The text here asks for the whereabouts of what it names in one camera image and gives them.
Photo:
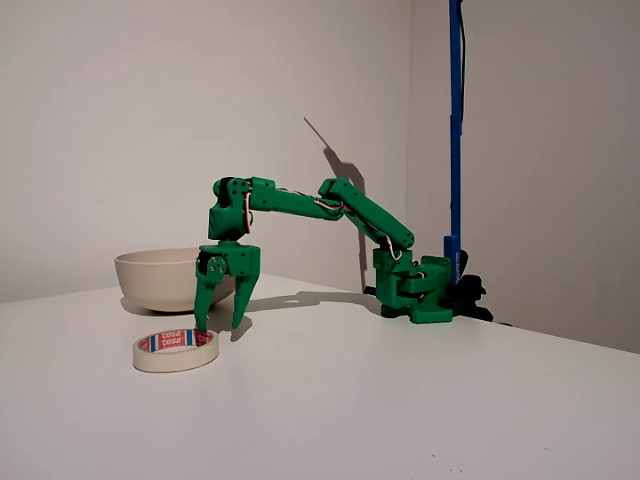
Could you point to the small black clamp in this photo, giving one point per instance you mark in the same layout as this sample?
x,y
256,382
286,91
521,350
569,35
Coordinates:
x,y
371,290

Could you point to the beige masking tape roll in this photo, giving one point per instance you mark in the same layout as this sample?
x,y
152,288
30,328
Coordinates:
x,y
150,360

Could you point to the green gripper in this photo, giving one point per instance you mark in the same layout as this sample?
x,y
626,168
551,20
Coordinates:
x,y
241,261

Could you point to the black table clamp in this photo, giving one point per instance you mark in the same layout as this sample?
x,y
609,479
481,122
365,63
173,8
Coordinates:
x,y
472,295

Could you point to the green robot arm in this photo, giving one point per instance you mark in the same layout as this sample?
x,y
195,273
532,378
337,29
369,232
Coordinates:
x,y
290,202

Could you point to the beige bowl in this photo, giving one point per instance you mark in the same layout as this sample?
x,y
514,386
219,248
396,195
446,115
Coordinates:
x,y
150,280

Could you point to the blue upright pole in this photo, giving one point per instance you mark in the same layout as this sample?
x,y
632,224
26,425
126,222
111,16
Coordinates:
x,y
456,150

